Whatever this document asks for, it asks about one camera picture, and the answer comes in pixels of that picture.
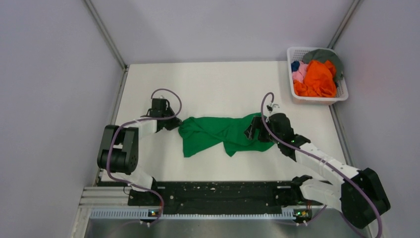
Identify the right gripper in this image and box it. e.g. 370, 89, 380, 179
244, 116, 282, 144

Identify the green t-shirt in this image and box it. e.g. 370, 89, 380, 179
178, 113, 274, 158

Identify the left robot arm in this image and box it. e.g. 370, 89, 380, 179
97, 98, 182, 207

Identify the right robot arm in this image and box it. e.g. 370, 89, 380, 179
244, 113, 391, 229

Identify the pink garment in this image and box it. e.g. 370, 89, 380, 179
292, 61, 308, 83

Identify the dark blue garment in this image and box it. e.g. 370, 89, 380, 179
291, 60, 301, 72

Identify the orange t-shirt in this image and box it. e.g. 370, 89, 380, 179
293, 60, 337, 98

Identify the white plastic basket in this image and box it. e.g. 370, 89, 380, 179
287, 47, 349, 105

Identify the grey-green garment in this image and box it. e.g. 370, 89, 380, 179
302, 49, 344, 81

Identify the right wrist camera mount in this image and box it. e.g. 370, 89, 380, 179
266, 103, 281, 114

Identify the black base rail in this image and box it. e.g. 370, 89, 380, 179
128, 181, 319, 215

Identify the white cable duct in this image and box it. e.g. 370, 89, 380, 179
90, 208, 296, 220

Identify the left corner aluminium post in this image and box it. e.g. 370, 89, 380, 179
82, 0, 128, 71

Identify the corner aluminium post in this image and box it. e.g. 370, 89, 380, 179
327, 0, 364, 49
82, 0, 128, 71

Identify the right corner aluminium post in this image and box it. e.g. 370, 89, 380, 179
327, 0, 364, 49

